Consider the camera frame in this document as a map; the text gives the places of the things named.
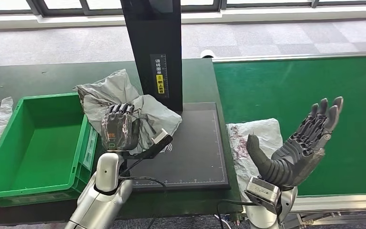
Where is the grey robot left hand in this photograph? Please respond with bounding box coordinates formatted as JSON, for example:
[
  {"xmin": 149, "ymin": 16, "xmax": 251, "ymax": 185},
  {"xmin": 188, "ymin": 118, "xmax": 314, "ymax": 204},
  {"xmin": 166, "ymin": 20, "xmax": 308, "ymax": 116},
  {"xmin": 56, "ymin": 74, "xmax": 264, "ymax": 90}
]
[{"xmin": 101, "ymin": 103, "xmax": 141, "ymax": 152}]

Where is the grey parcel bag red print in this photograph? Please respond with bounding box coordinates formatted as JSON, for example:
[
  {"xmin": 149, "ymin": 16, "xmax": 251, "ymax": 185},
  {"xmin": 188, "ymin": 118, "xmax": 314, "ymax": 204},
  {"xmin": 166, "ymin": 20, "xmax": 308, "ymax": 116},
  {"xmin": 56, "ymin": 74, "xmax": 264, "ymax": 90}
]
[{"xmin": 226, "ymin": 118, "xmax": 284, "ymax": 201}]

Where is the metal conveyor support bracket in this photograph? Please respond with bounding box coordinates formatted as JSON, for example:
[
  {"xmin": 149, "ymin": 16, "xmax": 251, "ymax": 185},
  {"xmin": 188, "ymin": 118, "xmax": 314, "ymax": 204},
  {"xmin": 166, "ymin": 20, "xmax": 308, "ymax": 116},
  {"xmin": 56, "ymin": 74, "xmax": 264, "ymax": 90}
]
[{"xmin": 281, "ymin": 211, "xmax": 366, "ymax": 229}]

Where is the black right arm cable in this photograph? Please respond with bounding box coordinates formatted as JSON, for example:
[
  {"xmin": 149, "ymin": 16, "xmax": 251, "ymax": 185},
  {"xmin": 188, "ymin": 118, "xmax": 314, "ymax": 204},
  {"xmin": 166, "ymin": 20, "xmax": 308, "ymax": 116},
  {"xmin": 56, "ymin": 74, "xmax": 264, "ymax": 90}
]
[{"xmin": 217, "ymin": 199, "xmax": 250, "ymax": 229}]

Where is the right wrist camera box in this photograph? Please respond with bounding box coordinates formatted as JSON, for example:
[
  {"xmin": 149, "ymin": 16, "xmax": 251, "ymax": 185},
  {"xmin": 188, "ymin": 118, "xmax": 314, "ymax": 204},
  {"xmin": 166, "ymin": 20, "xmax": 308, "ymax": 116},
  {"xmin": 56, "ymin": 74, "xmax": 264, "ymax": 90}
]
[{"xmin": 244, "ymin": 176, "xmax": 282, "ymax": 215}]

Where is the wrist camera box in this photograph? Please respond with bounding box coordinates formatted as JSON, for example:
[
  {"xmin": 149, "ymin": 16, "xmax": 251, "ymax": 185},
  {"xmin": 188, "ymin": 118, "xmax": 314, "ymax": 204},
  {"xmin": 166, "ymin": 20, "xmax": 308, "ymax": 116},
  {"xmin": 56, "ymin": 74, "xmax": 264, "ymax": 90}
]
[
  {"xmin": 244, "ymin": 176, "xmax": 282, "ymax": 215},
  {"xmin": 127, "ymin": 128, "xmax": 173, "ymax": 160}
]

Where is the green plastic crate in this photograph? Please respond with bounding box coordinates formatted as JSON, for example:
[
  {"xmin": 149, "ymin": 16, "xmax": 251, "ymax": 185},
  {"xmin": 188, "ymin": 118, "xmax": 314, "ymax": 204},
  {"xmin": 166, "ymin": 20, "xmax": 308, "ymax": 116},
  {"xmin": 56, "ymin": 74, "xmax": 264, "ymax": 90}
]
[{"xmin": 0, "ymin": 92, "xmax": 98, "ymax": 208}]

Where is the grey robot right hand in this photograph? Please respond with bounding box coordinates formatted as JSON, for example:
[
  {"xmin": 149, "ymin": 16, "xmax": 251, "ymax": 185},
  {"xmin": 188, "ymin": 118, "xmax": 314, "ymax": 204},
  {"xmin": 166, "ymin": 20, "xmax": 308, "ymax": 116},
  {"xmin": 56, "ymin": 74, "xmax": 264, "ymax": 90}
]
[{"xmin": 246, "ymin": 96, "xmax": 344, "ymax": 187}]

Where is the yellow and white column label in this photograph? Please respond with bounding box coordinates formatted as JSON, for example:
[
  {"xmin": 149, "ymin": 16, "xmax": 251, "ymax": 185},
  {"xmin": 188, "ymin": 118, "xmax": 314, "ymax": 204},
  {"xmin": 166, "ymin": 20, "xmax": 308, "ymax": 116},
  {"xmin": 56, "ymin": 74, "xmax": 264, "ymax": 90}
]
[{"xmin": 150, "ymin": 53, "xmax": 170, "ymax": 99}]

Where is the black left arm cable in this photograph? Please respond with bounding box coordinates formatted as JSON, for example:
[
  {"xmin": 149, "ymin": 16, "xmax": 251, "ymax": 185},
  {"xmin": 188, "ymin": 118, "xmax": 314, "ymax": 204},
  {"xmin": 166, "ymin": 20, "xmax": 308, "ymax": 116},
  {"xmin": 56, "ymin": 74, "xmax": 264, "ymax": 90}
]
[{"xmin": 119, "ymin": 158, "xmax": 168, "ymax": 190}]

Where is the green conveyor belt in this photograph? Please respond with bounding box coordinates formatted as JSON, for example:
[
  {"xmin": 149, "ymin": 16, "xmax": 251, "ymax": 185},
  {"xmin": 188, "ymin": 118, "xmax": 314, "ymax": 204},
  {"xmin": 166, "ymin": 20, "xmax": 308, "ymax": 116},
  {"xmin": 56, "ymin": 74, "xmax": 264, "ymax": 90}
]
[{"xmin": 213, "ymin": 55, "xmax": 366, "ymax": 197}]

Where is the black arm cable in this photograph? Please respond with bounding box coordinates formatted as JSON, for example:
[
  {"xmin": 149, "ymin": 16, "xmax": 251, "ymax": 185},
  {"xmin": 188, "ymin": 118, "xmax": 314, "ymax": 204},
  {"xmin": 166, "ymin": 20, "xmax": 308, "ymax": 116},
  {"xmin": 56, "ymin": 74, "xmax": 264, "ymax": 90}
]
[
  {"xmin": 217, "ymin": 199, "xmax": 250, "ymax": 229},
  {"xmin": 119, "ymin": 158, "xmax": 168, "ymax": 190}
]

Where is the black inbound scanning machine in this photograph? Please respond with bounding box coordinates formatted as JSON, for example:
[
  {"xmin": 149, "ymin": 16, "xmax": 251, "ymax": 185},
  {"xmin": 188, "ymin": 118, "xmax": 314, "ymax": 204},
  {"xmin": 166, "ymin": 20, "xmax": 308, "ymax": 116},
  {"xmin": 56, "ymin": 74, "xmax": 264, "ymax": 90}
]
[{"xmin": 120, "ymin": 0, "xmax": 231, "ymax": 192}]

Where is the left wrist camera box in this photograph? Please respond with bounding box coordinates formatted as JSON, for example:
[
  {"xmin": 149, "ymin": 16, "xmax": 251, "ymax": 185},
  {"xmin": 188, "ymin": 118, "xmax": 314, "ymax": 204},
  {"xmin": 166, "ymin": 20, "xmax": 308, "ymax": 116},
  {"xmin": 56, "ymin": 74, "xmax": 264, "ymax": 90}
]
[{"xmin": 127, "ymin": 128, "xmax": 173, "ymax": 160}]

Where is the aluminium conveyor side rail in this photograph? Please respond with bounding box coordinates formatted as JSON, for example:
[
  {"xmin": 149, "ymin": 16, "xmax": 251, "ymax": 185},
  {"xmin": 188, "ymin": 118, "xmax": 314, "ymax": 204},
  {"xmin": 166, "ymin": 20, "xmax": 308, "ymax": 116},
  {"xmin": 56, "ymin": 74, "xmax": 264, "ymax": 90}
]
[
  {"xmin": 211, "ymin": 50, "xmax": 366, "ymax": 63},
  {"xmin": 292, "ymin": 193, "xmax": 366, "ymax": 214}
]

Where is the dark window frame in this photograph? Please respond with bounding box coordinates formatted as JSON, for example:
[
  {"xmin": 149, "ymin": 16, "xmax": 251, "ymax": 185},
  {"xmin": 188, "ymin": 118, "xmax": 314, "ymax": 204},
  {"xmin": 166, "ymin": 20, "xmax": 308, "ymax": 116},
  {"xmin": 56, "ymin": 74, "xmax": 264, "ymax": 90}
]
[{"xmin": 0, "ymin": 0, "xmax": 366, "ymax": 16}]

